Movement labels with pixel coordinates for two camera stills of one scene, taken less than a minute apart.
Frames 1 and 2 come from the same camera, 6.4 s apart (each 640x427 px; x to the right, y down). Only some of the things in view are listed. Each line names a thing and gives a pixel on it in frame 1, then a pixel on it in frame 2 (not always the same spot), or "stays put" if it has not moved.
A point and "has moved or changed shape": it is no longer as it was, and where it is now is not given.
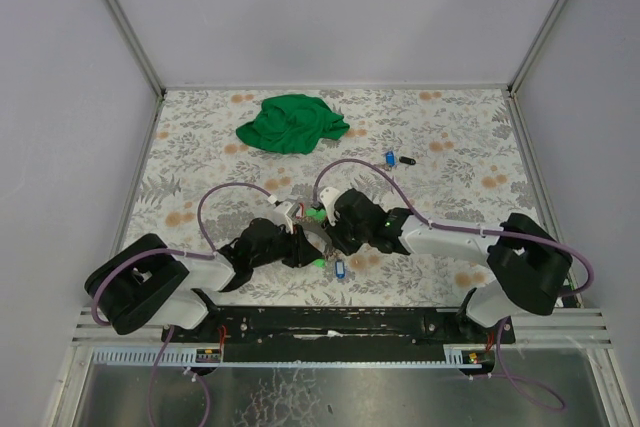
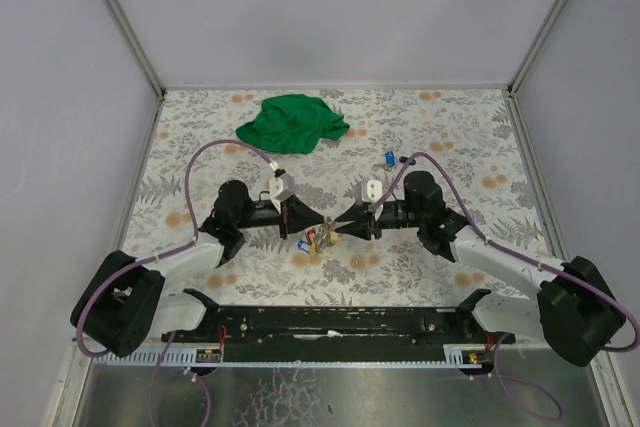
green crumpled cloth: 292,124 stays put
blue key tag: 390,158 stays put
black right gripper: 338,226 → 374,223
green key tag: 320,214 has moved or changed shape
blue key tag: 340,269 has moved or changed shape
